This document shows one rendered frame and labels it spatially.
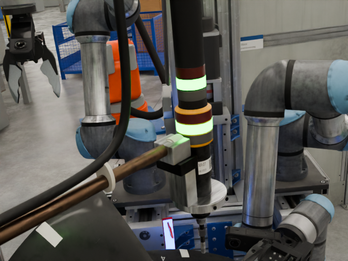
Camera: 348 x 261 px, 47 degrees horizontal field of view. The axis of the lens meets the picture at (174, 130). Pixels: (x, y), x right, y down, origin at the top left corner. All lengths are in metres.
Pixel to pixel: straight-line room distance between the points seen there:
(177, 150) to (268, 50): 2.08
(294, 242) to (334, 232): 2.08
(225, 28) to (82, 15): 0.47
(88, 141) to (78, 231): 0.80
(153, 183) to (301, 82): 0.65
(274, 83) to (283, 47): 1.61
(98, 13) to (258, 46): 1.34
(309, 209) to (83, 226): 0.54
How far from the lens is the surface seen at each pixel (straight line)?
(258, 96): 0.93
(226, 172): 1.45
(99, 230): 0.57
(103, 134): 1.32
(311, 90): 0.91
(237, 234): 0.85
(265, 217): 1.00
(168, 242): 0.98
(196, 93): 0.44
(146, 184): 1.34
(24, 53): 0.87
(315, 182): 1.40
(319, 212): 0.95
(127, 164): 0.41
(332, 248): 2.81
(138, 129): 1.27
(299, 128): 1.32
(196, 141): 0.46
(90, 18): 1.33
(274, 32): 2.48
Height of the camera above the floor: 1.73
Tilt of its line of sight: 22 degrees down
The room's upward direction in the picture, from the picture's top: 5 degrees counter-clockwise
